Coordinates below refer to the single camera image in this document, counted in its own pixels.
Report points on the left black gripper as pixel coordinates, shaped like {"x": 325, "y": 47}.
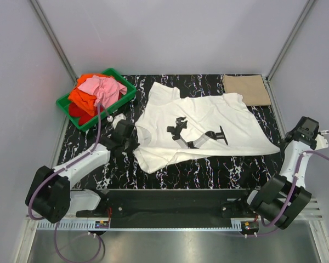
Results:
{"x": 134, "y": 145}

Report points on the white printed t shirt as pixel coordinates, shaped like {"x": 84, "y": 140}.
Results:
{"x": 174, "y": 129}

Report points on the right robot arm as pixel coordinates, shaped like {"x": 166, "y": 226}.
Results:
{"x": 284, "y": 196}

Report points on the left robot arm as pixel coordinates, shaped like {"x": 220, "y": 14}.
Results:
{"x": 51, "y": 195}

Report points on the pink t shirt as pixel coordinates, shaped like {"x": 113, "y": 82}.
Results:
{"x": 105, "y": 89}

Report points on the orange t shirt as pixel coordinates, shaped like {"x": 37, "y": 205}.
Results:
{"x": 82, "y": 94}

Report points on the red t shirt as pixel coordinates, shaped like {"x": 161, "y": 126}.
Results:
{"x": 83, "y": 116}

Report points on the folded beige t shirt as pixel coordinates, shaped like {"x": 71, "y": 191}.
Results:
{"x": 251, "y": 88}

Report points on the green plastic bin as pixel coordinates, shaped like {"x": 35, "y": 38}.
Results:
{"x": 63, "y": 102}

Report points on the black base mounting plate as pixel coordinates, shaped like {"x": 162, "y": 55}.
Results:
{"x": 171, "y": 209}

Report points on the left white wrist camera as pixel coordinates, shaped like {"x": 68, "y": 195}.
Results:
{"x": 114, "y": 120}

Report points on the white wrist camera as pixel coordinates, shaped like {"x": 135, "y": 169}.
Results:
{"x": 321, "y": 141}
{"x": 114, "y": 120}

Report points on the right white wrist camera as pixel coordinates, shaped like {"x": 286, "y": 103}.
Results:
{"x": 321, "y": 141}

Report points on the slotted cable duct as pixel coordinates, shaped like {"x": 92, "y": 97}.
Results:
{"x": 80, "y": 225}

